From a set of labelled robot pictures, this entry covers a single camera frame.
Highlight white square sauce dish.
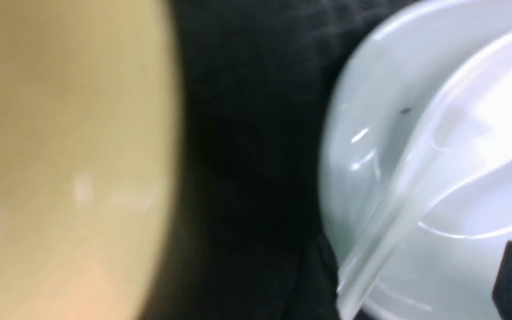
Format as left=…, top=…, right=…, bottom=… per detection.
left=319, top=0, right=512, bottom=320

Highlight white ceramic soup spoon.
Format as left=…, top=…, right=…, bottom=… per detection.
left=338, top=31, right=512, bottom=320

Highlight yellow noodle bowl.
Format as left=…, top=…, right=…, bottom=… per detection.
left=0, top=0, right=182, bottom=320

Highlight black plastic serving tray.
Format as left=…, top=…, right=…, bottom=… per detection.
left=140, top=0, right=410, bottom=320

